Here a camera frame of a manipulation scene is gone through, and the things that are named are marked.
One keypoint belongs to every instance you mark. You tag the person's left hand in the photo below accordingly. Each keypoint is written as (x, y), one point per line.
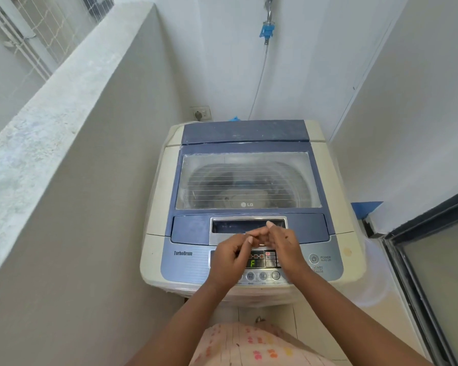
(229, 263)

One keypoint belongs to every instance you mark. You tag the person's right hand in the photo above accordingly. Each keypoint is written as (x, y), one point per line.
(286, 247)

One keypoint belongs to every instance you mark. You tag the cream blue washing machine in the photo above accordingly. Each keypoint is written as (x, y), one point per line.
(328, 186)

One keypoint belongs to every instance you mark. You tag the cream washing machine lid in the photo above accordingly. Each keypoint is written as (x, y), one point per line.
(248, 179)

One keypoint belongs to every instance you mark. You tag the person's right forearm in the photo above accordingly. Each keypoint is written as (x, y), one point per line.
(351, 320)

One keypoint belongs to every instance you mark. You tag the person's left forearm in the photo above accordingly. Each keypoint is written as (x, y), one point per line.
(175, 327)

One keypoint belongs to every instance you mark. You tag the person's right foot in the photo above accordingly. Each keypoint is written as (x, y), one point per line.
(260, 320)

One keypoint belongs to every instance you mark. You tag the blue tape strip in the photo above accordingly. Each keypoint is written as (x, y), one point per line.
(366, 209)

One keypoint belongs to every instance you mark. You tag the grey stone ledge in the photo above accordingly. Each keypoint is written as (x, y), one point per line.
(42, 129)

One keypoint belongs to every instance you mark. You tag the small grey framed window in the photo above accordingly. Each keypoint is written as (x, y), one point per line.
(97, 5)

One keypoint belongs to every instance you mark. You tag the white wall power socket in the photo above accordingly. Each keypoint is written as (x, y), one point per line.
(201, 113)

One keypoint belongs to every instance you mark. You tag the white wall drainpipes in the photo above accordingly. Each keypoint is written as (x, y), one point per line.
(23, 38)

